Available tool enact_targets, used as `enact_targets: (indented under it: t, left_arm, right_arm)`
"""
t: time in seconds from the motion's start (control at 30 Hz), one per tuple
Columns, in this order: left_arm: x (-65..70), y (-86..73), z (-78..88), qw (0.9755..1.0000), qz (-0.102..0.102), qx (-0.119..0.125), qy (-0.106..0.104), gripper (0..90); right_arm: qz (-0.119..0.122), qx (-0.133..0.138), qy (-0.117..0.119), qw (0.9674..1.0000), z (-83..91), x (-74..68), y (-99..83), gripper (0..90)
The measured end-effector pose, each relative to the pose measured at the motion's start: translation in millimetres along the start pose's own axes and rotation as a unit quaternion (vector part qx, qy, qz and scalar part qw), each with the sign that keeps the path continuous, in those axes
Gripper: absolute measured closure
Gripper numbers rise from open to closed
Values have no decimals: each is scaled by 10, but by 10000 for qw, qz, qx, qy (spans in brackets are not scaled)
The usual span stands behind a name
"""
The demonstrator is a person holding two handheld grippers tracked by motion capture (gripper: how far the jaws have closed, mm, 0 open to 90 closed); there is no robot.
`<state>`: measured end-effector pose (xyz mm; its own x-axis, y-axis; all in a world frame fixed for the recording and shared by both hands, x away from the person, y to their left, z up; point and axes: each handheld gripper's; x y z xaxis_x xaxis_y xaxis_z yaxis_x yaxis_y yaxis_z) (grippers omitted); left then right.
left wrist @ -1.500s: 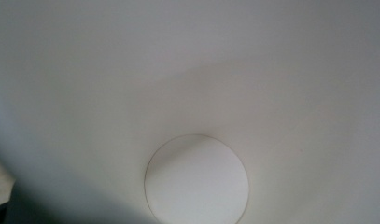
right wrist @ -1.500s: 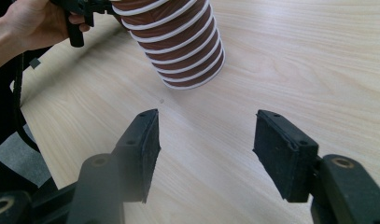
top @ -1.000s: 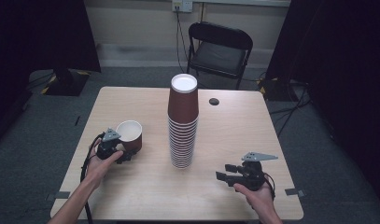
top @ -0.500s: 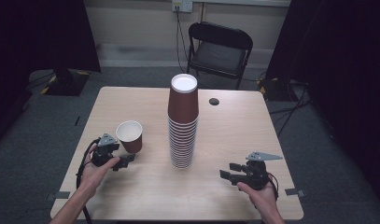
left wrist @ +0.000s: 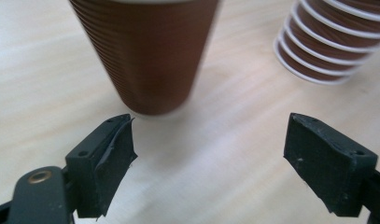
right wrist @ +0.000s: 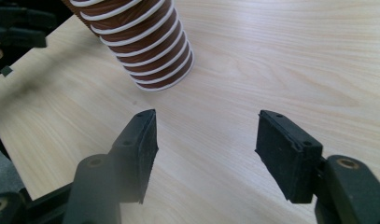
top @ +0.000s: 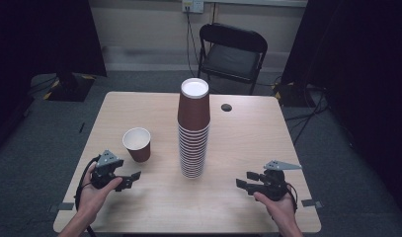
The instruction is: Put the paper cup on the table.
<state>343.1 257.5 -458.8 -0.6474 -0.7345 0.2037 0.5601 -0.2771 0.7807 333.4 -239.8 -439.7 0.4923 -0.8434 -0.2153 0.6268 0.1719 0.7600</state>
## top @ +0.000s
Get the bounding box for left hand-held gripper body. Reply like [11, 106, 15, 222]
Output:
[89, 149, 125, 191]

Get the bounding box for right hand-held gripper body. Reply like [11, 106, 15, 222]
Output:
[251, 159, 303, 202]

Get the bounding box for single brown paper cup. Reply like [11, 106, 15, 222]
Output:
[121, 126, 152, 164]

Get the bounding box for stack of brown paper cups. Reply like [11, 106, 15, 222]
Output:
[177, 77, 211, 180]

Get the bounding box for person's left hand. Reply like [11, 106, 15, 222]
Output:
[77, 162, 123, 219]

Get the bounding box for person's right hand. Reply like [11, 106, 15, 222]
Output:
[253, 191, 297, 225]

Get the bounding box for grey tape strip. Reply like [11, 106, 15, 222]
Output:
[47, 201, 75, 213]
[300, 198, 324, 209]

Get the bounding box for black stand base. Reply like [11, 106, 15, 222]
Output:
[42, 72, 97, 103]

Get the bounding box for black folding chair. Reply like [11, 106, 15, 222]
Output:
[197, 22, 269, 96]

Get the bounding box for black curtain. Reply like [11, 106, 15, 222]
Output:
[0, 0, 108, 156]
[281, 0, 402, 225]

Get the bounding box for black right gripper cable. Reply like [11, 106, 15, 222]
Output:
[284, 183, 299, 213]

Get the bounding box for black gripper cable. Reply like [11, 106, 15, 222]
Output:
[284, 183, 299, 213]
[73, 155, 102, 237]

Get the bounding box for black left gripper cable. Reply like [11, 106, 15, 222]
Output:
[73, 155, 102, 237]

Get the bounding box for black floor cables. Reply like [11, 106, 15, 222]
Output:
[273, 74, 331, 146]

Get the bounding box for black socket power cable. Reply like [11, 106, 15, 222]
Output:
[185, 9, 200, 79]

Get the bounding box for white wall socket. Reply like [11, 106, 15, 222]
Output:
[182, 0, 205, 15]

